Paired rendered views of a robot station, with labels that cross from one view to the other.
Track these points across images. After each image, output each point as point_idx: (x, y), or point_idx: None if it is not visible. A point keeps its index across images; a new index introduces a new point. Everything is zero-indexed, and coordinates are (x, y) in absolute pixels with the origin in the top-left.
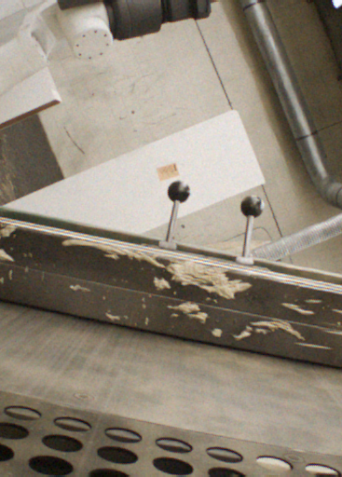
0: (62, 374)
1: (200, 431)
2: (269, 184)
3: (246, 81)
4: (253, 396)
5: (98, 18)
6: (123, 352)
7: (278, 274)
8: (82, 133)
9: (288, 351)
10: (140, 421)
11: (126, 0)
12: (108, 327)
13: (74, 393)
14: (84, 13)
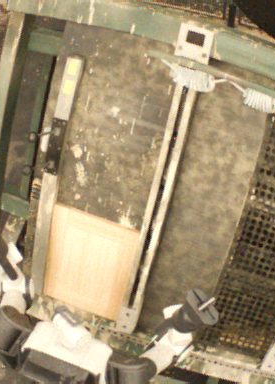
0: (220, 223)
1: (242, 205)
2: None
3: None
4: (220, 186)
5: (12, 256)
6: (198, 207)
7: (161, 168)
8: None
9: (181, 159)
10: (240, 214)
11: (5, 252)
12: (173, 205)
13: (231, 223)
14: (12, 263)
